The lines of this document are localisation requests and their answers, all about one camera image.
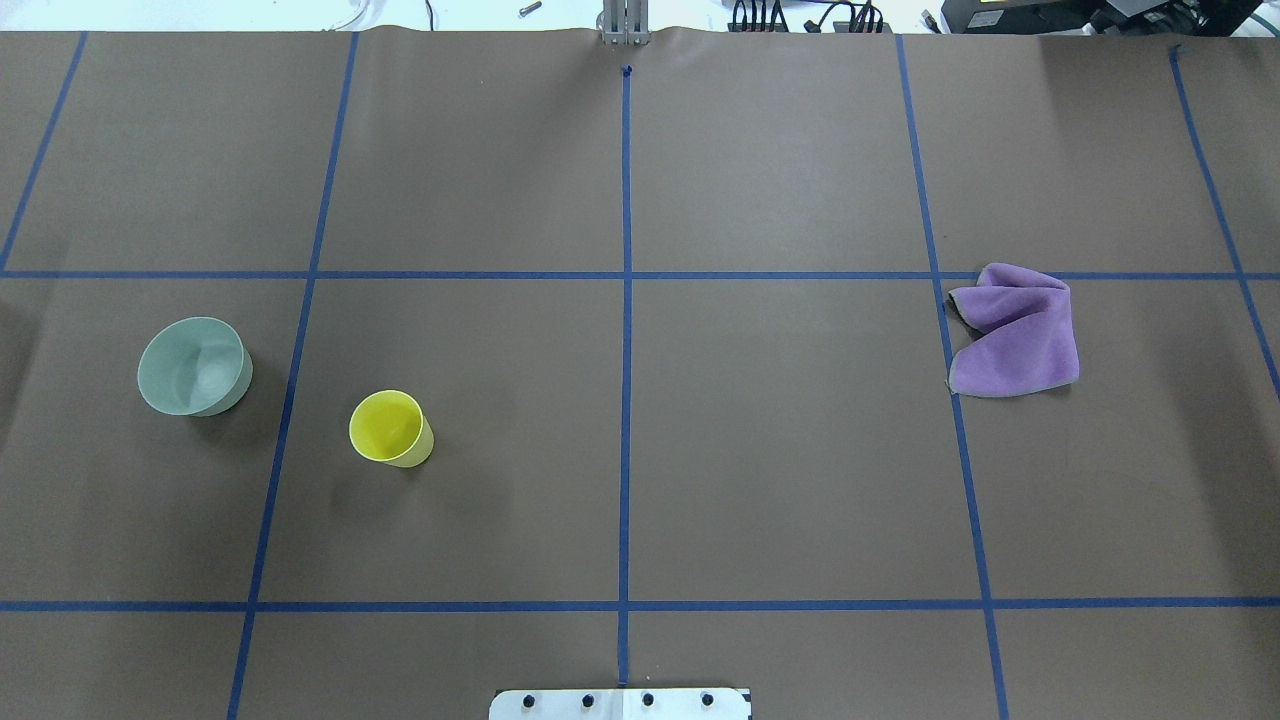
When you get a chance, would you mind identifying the yellow plastic cup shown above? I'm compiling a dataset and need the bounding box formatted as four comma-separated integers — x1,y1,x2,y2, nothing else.
348,389,435,468

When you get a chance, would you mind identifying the pale green ceramic bowl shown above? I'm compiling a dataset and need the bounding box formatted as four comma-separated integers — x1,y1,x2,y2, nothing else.
136,316,253,416

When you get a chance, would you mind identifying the purple microfiber cloth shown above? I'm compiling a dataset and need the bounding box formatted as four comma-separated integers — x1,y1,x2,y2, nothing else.
948,263,1082,398

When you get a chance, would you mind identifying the black equipment at edge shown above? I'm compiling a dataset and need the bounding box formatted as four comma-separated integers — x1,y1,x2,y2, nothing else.
940,1,1263,37

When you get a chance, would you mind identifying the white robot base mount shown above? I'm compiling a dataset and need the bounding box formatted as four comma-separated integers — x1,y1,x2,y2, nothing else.
488,687,753,719

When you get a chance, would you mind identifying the black cable bundle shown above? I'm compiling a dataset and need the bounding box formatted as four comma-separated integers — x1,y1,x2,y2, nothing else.
728,0,893,35

